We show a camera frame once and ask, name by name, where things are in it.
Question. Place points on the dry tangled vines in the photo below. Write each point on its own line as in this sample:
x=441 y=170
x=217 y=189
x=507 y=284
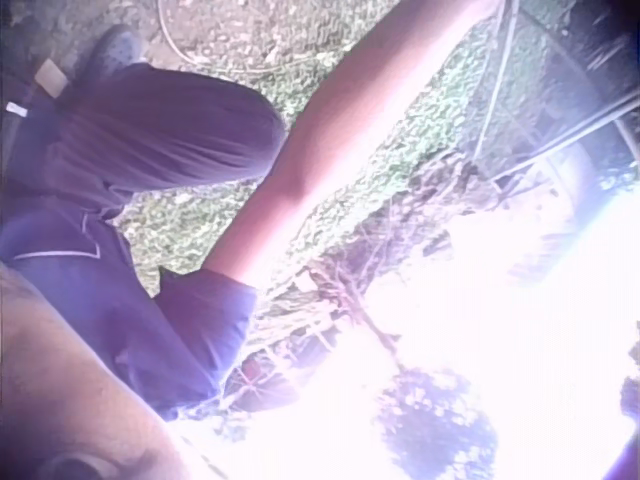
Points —
x=350 y=280

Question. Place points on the leafy tree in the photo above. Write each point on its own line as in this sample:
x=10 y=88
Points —
x=435 y=425

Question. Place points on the person's legs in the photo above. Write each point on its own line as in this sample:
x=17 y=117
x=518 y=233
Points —
x=165 y=135

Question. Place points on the brown rectangular block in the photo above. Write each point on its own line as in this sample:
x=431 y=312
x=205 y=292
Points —
x=50 y=77

